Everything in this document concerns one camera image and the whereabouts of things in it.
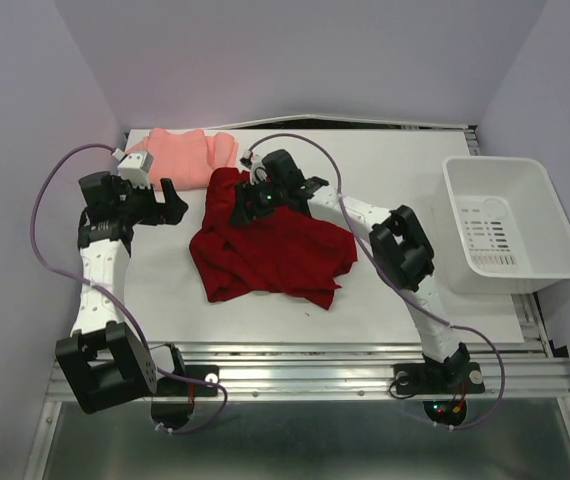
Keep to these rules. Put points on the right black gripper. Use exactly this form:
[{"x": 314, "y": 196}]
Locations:
[{"x": 241, "y": 213}]

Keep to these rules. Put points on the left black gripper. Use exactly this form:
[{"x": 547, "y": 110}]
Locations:
[{"x": 169, "y": 212}]

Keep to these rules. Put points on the pink pleated skirt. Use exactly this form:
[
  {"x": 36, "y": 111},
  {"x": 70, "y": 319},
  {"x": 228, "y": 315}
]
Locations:
[{"x": 187, "y": 159}]

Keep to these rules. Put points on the red skirt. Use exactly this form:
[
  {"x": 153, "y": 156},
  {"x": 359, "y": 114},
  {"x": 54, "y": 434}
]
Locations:
[{"x": 286, "y": 253}]

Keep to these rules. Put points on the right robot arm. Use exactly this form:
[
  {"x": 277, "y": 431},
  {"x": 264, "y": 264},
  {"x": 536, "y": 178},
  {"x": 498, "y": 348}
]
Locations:
[{"x": 397, "y": 244}]

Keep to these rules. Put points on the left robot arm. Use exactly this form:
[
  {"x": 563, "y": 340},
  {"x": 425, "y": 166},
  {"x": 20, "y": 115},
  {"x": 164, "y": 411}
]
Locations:
[{"x": 106, "y": 359}]

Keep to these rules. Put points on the white backdrop board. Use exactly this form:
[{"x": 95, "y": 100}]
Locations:
[{"x": 333, "y": 122}]

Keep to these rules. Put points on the white plastic bin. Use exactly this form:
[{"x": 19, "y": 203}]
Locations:
[{"x": 501, "y": 227}]

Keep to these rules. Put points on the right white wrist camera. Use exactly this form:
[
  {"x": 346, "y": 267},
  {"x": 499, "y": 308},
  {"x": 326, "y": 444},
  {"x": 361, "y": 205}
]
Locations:
[{"x": 253, "y": 163}]

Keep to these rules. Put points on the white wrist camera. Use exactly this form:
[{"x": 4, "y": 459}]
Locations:
[
  {"x": 253, "y": 163},
  {"x": 134, "y": 167}
]

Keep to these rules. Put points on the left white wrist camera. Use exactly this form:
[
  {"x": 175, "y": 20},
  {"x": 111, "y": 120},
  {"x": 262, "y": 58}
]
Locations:
[{"x": 134, "y": 167}]

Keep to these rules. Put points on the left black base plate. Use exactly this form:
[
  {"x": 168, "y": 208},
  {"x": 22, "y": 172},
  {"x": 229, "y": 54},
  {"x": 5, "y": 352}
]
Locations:
[{"x": 201, "y": 373}]

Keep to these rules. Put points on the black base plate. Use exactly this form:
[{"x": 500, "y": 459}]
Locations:
[
  {"x": 201, "y": 373},
  {"x": 410, "y": 380}
]

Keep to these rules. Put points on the aluminium rail frame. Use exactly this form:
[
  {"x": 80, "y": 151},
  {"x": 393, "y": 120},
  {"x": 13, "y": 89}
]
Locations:
[{"x": 305, "y": 384}]

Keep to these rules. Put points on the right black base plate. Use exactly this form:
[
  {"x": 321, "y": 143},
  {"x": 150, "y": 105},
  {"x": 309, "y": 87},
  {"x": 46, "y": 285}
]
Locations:
[{"x": 410, "y": 380}]

